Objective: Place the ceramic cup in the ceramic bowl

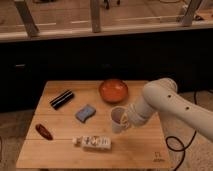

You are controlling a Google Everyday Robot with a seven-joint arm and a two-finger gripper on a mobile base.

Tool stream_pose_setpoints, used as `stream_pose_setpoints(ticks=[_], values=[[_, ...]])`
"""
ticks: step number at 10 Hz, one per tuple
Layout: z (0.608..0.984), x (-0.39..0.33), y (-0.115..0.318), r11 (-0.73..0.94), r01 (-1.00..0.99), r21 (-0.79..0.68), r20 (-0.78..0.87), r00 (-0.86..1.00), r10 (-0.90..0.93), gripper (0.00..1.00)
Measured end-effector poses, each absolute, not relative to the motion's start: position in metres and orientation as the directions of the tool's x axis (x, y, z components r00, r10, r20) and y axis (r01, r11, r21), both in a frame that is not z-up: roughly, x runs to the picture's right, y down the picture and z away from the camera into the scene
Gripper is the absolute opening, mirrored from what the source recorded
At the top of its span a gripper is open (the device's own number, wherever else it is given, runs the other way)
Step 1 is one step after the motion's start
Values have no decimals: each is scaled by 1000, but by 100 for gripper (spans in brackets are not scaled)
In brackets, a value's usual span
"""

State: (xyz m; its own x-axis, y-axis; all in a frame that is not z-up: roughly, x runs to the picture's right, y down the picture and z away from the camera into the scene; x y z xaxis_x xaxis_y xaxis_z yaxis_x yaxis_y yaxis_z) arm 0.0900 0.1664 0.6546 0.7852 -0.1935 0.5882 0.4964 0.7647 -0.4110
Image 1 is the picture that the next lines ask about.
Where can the metal frame post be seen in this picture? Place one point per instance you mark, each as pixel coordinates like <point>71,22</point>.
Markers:
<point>95,16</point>
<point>27,19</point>
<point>189,14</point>

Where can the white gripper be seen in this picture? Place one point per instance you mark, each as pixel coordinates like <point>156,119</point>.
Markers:
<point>131,118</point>

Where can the black cabinet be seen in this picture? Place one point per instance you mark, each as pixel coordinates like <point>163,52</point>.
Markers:
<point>185,56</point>

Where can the dark red oval object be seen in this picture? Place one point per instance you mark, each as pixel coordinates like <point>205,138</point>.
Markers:
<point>43,132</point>

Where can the white tube with label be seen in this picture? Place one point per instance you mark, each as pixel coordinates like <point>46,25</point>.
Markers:
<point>93,142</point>

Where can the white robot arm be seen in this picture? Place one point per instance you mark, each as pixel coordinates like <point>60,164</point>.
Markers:
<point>161,96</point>

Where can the wooden table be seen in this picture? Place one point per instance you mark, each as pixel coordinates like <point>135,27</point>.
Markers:
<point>138,148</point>

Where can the white ceramic cup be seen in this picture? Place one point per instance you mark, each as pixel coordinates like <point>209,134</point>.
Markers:
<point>119,119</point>

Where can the metal frame post right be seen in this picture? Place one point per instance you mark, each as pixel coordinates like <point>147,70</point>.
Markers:
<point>189,14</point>

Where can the orange ceramic bowl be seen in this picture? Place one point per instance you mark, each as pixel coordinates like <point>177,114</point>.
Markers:
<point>113,90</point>

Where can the metal frame post middle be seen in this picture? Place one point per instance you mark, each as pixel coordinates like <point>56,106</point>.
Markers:
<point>95,16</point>

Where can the metal frame post left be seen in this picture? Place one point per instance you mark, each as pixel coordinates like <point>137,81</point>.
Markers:
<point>27,19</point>

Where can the blue sponge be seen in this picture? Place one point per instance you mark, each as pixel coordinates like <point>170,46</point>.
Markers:
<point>85,113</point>

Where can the black striped rectangular case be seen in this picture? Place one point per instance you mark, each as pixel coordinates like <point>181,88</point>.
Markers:
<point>62,99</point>

